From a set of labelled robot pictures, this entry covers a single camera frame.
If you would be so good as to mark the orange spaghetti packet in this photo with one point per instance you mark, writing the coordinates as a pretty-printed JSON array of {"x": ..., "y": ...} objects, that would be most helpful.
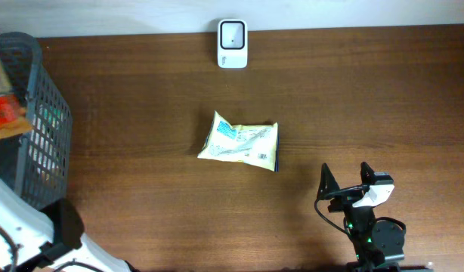
[{"x": 12, "y": 114}]

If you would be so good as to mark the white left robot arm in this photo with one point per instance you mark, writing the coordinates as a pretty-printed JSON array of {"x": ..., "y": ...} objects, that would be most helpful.
[{"x": 53, "y": 237}]

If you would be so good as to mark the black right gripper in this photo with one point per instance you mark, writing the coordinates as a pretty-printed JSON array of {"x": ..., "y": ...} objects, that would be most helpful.
[{"x": 348, "y": 203}]

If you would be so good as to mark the yellow white snack bag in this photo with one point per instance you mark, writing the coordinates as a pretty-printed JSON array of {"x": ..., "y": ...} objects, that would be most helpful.
[{"x": 255, "y": 145}]

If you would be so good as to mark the white barcode scanner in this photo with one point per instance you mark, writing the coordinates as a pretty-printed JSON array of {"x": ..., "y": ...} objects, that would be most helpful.
[{"x": 232, "y": 44}]

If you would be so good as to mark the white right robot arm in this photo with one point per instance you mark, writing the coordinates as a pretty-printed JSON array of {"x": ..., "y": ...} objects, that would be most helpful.
[{"x": 378, "y": 242}]

